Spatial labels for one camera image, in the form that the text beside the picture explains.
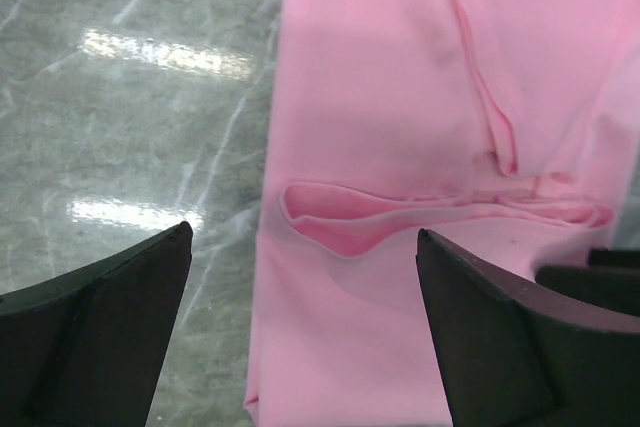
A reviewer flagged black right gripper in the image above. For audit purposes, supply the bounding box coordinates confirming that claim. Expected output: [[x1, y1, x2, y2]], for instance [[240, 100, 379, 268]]
[[535, 249, 640, 315]]

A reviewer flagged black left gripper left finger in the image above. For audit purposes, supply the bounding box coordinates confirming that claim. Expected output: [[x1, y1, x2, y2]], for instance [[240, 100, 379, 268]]
[[1, 222, 193, 426]]

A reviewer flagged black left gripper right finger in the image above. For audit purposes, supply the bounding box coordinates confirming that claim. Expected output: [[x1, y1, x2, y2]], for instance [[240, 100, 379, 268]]
[[416, 230, 639, 426]]

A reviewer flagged pink t shirt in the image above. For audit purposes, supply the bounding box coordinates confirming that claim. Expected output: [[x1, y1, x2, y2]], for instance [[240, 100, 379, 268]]
[[245, 0, 639, 426]]

